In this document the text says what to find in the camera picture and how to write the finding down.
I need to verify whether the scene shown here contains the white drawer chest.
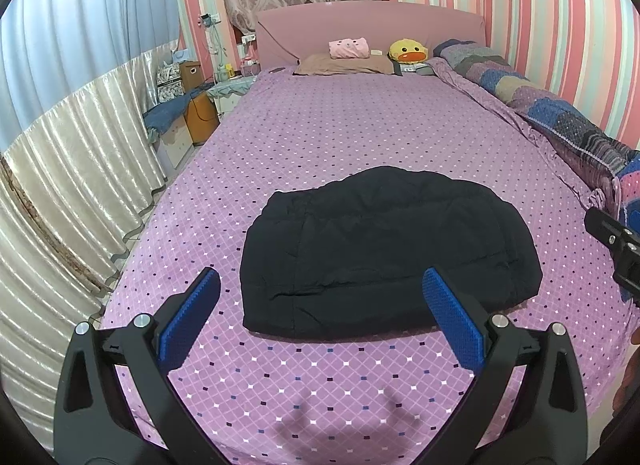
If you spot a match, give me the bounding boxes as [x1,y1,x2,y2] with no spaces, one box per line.
[149,120,194,172]

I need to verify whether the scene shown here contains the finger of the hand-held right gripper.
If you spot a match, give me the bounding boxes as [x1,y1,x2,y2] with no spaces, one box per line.
[584,207,627,247]

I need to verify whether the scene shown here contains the black jacket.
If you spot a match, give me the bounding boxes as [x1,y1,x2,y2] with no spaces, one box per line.
[239,166,544,340]

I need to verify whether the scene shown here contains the brown cardboard box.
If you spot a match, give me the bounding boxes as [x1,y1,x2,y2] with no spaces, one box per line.
[178,60,203,94]

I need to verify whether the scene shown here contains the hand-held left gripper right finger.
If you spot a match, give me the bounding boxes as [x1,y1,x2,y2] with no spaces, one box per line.
[422,267,589,465]

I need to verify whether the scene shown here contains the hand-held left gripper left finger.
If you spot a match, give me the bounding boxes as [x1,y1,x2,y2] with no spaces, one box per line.
[54,267,227,465]

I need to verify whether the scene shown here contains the yellow duck plush toy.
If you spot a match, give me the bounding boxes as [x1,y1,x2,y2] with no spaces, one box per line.
[388,38,430,77]

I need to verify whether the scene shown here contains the blue cloth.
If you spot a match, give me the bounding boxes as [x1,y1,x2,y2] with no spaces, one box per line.
[142,92,194,134]

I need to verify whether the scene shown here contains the blue sheer curtain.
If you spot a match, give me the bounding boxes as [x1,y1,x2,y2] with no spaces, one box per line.
[0,0,182,152]

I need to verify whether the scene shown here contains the cream satin curtain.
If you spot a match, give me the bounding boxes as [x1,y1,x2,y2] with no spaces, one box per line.
[0,40,182,448]

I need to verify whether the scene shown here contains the pink headboard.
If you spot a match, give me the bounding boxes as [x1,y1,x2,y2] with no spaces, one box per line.
[256,0,486,71]

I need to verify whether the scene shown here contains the patchwork quilt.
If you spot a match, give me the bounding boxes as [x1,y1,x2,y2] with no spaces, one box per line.
[431,38,640,228]

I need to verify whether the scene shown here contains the brown pillow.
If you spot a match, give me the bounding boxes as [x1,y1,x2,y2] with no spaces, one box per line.
[293,54,399,76]

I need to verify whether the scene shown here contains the bed with purple diamond sheet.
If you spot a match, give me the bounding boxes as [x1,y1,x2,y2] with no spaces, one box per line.
[99,67,640,465]

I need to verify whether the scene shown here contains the nightstand with green cover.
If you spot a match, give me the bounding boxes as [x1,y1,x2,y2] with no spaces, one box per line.
[206,76,256,114]

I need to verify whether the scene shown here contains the floral patterned box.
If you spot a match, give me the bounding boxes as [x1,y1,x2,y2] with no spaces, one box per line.
[156,64,182,99]

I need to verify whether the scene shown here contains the orange wooden cabinet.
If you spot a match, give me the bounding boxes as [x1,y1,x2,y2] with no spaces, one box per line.
[182,92,221,146]

